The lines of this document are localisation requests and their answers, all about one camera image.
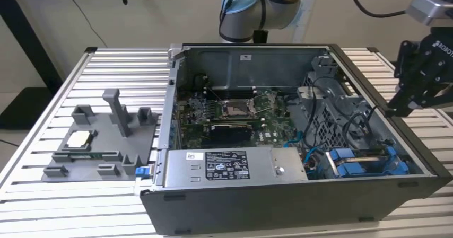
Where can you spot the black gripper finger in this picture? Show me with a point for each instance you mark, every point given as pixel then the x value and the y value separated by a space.
pixel 405 71
pixel 433 98

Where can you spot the hard disk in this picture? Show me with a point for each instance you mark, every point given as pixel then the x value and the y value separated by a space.
pixel 367 161

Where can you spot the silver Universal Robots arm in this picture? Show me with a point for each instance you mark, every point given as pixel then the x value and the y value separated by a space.
pixel 240 23

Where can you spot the grey metal disk bay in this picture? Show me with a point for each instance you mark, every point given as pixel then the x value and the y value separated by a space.
pixel 318 110

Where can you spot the blue plastic disk carrier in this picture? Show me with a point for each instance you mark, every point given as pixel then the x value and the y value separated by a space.
pixel 350 170

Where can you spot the black RAM slot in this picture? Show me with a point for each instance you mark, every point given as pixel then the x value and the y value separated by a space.
pixel 232 119

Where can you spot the green motherboard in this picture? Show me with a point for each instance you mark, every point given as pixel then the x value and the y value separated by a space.
pixel 272 124

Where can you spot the white sticker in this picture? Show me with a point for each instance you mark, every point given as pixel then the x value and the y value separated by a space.
pixel 244 57

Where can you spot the CPU socket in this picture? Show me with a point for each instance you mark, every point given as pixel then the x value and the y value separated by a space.
pixel 236 108

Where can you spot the thin metal locking lever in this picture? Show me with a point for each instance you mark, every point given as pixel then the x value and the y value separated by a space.
pixel 215 93

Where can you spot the black graphics card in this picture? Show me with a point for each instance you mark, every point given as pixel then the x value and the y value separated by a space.
pixel 230 133

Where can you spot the grey power supply unit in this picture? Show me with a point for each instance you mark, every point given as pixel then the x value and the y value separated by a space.
pixel 232 166

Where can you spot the open black PC case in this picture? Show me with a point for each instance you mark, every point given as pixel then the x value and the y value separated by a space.
pixel 268 209

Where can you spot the blue plastic case latch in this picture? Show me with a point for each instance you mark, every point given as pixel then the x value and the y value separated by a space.
pixel 140 172

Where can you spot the grey parts rack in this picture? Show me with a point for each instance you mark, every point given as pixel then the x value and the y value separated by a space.
pixel 105 142

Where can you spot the silver CPU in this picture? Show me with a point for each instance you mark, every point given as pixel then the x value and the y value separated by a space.
pixel 80 139

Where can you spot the green RAM stick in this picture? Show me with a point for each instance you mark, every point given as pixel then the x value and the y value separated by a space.
pixel 84 156

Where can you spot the black stand base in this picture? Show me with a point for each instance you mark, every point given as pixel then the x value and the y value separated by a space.
pixel 24 108

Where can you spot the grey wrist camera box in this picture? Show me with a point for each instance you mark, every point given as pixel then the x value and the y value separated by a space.
pixel 429 8

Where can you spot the black stand post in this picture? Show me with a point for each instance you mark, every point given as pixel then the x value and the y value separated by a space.
pixel 24 36

